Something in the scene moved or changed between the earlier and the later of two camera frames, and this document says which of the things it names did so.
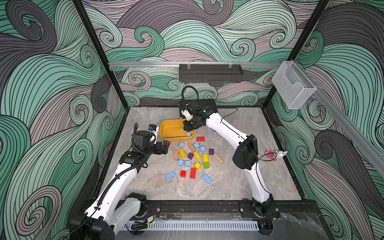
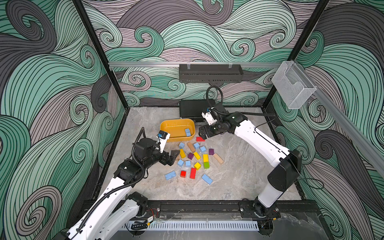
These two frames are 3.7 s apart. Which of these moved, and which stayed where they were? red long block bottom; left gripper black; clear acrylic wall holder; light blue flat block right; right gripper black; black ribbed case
Moved: left gripper black; right gripper black
Stayed: red long block bottom; black ribbed case; light blue flat block right; clear acrylic wall holder
